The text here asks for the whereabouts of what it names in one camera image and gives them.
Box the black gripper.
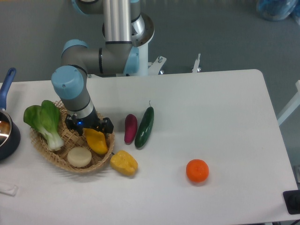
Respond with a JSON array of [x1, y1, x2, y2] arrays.
[[65, 108, 114, 138]]

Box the yellow mango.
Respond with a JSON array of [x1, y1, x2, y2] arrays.
[[83, 128, 108, 155]]

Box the yellow bell pepper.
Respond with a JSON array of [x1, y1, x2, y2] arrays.
[[110, 150, 138, 176]]

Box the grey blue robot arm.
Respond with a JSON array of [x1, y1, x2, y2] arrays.
[[51, 0, 140, 135]]

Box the woven wicker basket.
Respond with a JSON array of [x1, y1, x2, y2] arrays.
[[30, 101, 115, 173]]

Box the round cream white cake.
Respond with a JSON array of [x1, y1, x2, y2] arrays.
[[67, 147, 92, 168]]

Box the purple sweet potato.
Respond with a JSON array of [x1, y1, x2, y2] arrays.
[[124, 114, 137, 144]]

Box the green bok choy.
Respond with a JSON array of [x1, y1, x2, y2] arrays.
[[23, 100, 64, 151]]

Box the dark green cucumber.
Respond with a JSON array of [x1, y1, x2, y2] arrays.
[[134, 101, 154, 150]]

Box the dark blue saucepan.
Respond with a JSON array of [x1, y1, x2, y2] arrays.
[[0, 67, 21, 160]]

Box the clear plastic piece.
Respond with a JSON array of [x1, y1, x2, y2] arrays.
[[0, 182, 18, 196]]

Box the orange mandarin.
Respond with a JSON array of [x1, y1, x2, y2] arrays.
[[186, 159, 210, 183]]

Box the blue plastic bag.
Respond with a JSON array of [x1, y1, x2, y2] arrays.
[[256, 0, 300, 22]]

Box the black device at table corner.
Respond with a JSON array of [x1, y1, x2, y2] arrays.
[[283, 190, 300, 215]]

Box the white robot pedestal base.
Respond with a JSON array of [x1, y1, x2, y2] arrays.
[[86, 13, 202, 78]]

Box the white frame at right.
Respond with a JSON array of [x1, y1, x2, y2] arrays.
[[277, 80, 300, 126]]

